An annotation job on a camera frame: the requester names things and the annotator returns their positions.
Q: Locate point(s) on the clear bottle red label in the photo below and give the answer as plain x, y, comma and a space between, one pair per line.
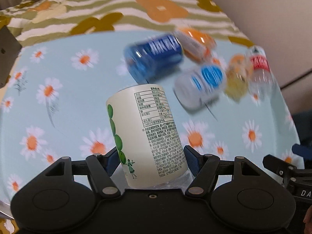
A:
261, 80

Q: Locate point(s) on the white bottle blue label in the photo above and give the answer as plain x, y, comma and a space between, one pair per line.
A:
200, 86

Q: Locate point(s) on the white green-dotted label bottle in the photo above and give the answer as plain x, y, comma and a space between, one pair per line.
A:
147, 139

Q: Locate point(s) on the grey open laptop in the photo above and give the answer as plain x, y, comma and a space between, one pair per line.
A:
9, 50

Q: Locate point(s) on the striped floral bed quilt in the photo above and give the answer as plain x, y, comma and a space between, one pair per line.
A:
35, 21

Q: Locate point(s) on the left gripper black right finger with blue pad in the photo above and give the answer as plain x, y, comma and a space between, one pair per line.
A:
204, 169

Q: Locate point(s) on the daisy print blue cloth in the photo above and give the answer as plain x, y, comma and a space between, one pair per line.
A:
55, 106

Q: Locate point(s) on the person's right hand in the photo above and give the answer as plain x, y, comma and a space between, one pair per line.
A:
308, 221

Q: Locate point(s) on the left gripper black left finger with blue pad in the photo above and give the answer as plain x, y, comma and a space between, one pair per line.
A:
100, 169

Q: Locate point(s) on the yellow orange small bottle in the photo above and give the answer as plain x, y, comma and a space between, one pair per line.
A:
239, 73

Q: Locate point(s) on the orange drink bottle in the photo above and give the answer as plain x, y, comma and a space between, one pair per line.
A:
197, 45

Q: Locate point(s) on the blue labelled plastic bottle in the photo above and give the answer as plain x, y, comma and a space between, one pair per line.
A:
152, 58

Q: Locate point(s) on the finger of the blue pad right gripper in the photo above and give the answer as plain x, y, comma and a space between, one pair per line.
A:
300, 149

